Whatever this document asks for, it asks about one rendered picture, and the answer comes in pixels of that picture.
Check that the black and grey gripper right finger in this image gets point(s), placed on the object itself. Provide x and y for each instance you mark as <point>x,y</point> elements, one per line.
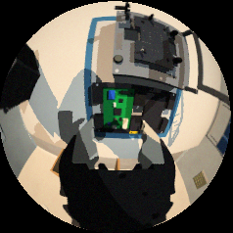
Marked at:
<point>155,155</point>

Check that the green circuit board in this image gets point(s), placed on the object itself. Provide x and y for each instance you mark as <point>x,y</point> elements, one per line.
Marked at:
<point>117,107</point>

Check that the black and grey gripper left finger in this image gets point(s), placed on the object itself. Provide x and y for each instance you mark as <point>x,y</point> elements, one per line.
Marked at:
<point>80,154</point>

